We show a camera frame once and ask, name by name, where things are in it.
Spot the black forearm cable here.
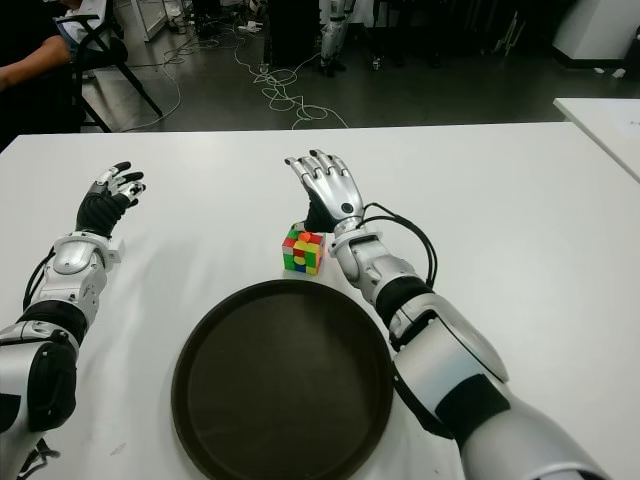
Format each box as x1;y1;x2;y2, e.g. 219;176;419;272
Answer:
22;247;57;311
360;202;439;289

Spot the white side table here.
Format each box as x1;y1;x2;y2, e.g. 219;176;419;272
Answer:
552;96;640;184

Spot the white cabinet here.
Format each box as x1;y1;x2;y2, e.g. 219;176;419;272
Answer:
551;0;640;67

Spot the multicoloured Rubik's cube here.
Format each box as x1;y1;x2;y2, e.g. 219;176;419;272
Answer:
281;228;327;276

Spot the black office chair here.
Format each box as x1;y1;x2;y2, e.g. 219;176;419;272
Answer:
54;12;164;134

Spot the dark round plate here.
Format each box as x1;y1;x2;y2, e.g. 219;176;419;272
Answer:
170;279;394;480

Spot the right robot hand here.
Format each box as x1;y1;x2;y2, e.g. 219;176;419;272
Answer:
283;148;365;234

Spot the white board panel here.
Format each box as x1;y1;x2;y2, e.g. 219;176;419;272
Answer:
142;0;177;44

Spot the white tangled floor cable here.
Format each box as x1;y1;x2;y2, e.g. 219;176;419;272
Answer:
234;37;351;130

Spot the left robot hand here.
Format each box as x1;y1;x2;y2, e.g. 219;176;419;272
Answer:
75;160;147;239

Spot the grey folding stand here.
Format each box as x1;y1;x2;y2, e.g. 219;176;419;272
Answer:
492;9;521;57

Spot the black right forearm cable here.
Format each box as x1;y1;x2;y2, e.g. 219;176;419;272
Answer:
360;202;439;289

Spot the person in white shirt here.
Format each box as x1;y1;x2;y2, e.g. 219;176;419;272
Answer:
57;14;87;51

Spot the black left forearm cable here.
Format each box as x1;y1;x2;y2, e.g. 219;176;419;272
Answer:
22;247;57;311

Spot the black cabinet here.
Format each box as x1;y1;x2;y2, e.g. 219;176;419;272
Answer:
267;0;321;67

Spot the white humanoid robot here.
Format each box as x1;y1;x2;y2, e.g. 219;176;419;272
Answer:
317;0;352;77

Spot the black left elbow cable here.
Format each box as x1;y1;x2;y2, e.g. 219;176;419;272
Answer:
18;439;61;476

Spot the person in black shirt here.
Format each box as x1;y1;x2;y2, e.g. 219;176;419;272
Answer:
0;0;84;146

